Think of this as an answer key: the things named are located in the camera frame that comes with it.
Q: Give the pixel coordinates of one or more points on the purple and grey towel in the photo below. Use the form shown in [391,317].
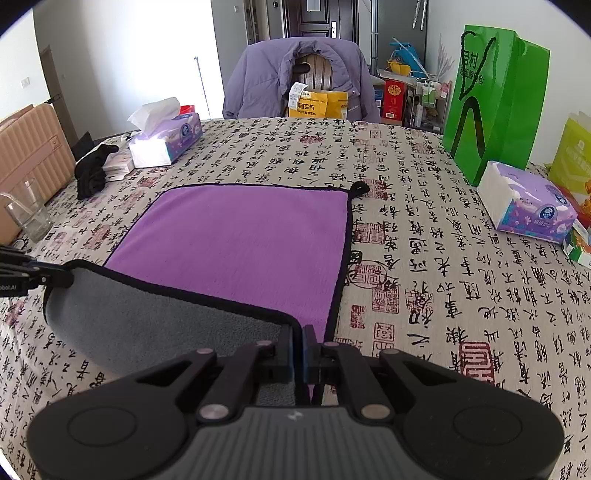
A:
[240,240]

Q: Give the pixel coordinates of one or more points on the purple padded jacket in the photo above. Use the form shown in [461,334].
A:
[258,78]

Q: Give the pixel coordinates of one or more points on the wooden chair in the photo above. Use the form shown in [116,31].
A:
[316,69]

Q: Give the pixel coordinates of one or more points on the clear glass cup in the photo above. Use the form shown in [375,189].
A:
[28,214]

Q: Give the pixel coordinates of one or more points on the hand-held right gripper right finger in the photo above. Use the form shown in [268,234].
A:
[308,355]

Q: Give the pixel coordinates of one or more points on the yellow-green paper bag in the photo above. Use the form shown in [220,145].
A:
[572,157]

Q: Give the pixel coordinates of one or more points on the red gift box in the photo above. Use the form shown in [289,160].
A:
[395,101]

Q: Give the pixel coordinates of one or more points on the green paper bag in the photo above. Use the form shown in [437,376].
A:
[496,101]

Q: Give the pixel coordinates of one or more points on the beige ribbed suitcase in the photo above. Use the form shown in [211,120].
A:
[34,147]

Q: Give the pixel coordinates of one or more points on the small white box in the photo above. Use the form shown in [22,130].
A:
[119,166]

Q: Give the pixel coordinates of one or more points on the red container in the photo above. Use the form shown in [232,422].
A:
[187,110]

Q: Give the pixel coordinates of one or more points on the thin metal pole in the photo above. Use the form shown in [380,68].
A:
[202,87]

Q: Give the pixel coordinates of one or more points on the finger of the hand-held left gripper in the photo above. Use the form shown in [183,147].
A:
[51,276]
[13,254]

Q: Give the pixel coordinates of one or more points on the purple floral tissue pack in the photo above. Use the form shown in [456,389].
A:
[526,203]

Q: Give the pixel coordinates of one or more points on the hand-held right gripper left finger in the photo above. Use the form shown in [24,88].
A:
[289,353]

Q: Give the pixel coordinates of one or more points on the dark wooden door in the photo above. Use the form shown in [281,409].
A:
[318,18]

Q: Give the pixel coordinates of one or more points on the small colourful carton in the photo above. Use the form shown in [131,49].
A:
[579,247]

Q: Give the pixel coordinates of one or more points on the black glove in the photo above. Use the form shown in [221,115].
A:
[92,170]

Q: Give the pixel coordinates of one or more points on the open tissue pack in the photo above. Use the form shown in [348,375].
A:
[159,138]

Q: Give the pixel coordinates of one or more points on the yellow paper bag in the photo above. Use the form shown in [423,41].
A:
[318,104]

